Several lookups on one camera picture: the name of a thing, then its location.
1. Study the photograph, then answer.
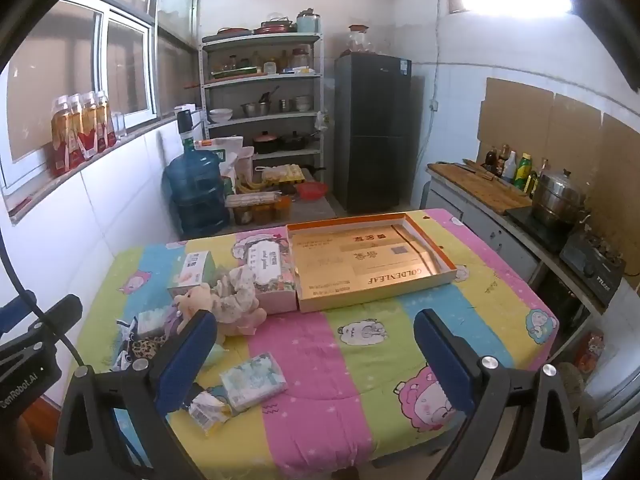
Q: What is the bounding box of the white flour sack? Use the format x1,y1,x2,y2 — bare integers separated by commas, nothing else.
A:
197,135,246,181

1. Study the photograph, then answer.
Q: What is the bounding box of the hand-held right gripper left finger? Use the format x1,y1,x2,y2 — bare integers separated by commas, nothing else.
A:
52,309,219,480

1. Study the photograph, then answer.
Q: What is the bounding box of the green yellow bottle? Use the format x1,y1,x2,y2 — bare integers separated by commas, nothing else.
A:
515,152,533,191

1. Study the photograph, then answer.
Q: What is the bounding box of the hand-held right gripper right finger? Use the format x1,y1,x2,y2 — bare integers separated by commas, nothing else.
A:
414,308,583,480

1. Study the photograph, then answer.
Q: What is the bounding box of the black refrigerator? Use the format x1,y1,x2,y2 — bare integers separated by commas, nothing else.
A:
333,53,414,213

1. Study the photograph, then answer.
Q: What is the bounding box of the gold cardboard box orange rim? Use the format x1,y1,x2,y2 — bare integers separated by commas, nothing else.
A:
286,212,457,314

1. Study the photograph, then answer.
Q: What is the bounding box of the black wok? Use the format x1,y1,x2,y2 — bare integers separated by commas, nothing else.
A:
280,131,321,152

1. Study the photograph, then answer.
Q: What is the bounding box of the egg tray with eggs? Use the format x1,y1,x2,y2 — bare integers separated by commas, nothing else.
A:
261,165,306,184

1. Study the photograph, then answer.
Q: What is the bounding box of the black induction cooker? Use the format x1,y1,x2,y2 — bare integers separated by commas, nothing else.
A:
506,205,583,253

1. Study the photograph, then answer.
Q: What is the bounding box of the kitchen knife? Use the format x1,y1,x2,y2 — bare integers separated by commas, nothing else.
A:
462,159,496,181

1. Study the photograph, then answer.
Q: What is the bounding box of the glass jar red lid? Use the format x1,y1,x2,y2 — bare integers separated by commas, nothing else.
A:
347,24,378,58

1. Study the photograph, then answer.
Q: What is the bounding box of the teal canister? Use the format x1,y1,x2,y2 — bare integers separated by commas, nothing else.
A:
296,9,322,34

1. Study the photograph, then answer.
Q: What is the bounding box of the white frame sliding window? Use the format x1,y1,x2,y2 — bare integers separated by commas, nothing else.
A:
0,0,156,191

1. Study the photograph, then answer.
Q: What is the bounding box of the green patterned tissue pack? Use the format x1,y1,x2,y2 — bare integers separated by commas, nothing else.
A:
220,352,289,411

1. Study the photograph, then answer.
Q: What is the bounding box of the floral tissue box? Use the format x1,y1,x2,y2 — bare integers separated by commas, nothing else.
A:
247,240,301,316

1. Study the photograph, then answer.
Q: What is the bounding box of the pale blue tissue pack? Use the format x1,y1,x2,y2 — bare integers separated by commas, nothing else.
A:
136,310,168,338

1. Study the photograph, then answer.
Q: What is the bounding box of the grey kitchen cabinet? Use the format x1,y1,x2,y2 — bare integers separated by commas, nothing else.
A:
424,165,606,321

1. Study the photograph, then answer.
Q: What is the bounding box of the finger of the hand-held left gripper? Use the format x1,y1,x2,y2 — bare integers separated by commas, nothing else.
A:
27,295,83,343
0,290,38,333

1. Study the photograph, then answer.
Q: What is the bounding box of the cardboard wall panel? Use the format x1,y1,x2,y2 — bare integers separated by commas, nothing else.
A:
547,94,603,176
477,77,555,161
595,112,640,261

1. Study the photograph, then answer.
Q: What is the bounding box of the blue water jug with pump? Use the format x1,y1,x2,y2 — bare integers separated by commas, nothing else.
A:
161,109,231,238

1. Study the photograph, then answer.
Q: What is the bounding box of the pink plastic bag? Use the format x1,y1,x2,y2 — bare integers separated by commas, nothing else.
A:
235,146,255,183

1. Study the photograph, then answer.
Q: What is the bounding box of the black gas stove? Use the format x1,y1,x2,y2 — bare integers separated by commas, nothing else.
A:
559,232,627,308

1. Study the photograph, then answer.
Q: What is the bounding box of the teddy bear pink dress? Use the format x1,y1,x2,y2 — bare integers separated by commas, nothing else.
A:
212,265,268,338

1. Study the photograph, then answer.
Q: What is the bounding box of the low grey table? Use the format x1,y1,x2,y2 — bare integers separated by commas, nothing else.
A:
225,180,338,226

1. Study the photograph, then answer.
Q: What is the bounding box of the grey metal shelf rack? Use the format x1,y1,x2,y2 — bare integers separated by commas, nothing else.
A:
199,32,326,201

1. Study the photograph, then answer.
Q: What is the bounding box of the wooden cutting board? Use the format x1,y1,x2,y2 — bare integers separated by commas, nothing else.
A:
428,161,533,216

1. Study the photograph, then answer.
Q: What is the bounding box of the steel steamer pot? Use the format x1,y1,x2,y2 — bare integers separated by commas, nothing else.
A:
530,169,591,233

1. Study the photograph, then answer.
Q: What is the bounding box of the yellow white small packet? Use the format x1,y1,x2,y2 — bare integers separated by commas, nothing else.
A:
190,392,233,436

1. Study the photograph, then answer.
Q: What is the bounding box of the black pot red lid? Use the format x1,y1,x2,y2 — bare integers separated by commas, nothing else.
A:
251,130,281,155

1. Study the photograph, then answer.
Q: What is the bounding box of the colourful cartoon printed blanket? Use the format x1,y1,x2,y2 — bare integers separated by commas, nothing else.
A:
75,208,560,480

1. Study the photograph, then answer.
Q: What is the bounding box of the red lidded pan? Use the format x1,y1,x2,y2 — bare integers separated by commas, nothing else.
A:
257,17,296,35

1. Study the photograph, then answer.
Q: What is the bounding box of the small white green box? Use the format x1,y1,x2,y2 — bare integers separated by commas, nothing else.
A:
166,251,217,306

